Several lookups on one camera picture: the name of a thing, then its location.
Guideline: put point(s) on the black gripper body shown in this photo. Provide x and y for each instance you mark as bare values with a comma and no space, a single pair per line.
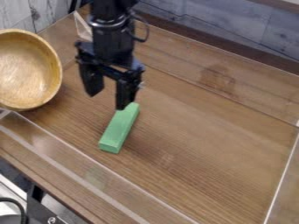
109,50

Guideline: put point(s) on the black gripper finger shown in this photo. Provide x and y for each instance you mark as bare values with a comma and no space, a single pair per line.
127,88
92,79

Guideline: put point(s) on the green rectangular stick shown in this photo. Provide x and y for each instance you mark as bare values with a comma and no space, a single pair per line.
117,129

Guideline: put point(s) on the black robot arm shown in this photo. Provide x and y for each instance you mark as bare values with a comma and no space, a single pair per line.
113,10

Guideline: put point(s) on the wooden bowl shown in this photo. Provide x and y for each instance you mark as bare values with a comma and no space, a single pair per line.
31,72

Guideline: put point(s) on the clear acrylic corner bracket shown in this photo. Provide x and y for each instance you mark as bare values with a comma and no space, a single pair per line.
81,27

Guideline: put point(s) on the clear acrylic back wall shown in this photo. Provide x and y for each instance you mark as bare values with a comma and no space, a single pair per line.
196,79

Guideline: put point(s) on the clear acrylic wall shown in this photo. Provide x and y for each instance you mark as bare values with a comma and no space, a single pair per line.
196,79
81,183

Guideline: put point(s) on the clear acrylic front wall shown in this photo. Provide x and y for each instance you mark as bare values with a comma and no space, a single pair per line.
81,183

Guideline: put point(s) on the black table leg bracket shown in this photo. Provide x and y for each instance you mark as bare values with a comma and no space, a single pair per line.
37,213

